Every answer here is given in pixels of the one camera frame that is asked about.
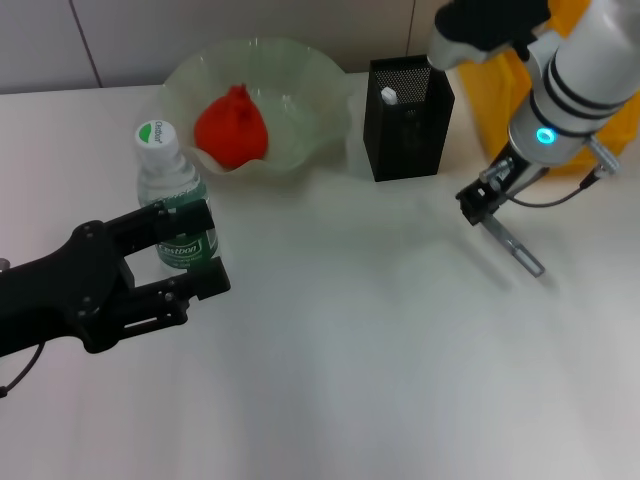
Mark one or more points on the green toothbrush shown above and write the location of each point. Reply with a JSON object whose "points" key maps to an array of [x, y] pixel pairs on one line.
{"points": [[390, 96]]}

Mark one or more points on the clear green-label water bottle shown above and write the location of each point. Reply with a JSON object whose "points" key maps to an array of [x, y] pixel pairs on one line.
{"points": [[160, 165]]}

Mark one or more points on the black mesh pen holder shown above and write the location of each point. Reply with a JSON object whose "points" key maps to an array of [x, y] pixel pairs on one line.
{"points": [[407, 140]]}

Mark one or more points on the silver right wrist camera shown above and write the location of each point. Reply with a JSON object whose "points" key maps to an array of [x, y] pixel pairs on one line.
{"points": [[480, 25]]}

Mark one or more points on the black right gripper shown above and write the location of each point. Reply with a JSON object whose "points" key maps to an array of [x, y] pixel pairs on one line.
{"points": [[517, 175]]}

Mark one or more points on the grey pen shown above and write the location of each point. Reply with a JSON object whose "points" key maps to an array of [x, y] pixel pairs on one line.
{"points": [[515, 247]]}

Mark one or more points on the green glass fruit plate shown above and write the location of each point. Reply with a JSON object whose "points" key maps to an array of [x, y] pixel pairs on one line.
{"points": [[310, 85]]}

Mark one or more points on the yellow plastic bin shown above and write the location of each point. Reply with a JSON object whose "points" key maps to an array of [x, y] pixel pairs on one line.
{"points": [[490, 105]]}

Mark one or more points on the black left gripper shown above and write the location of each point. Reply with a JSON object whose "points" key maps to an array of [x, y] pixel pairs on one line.
{"points": [[60, 295]]}

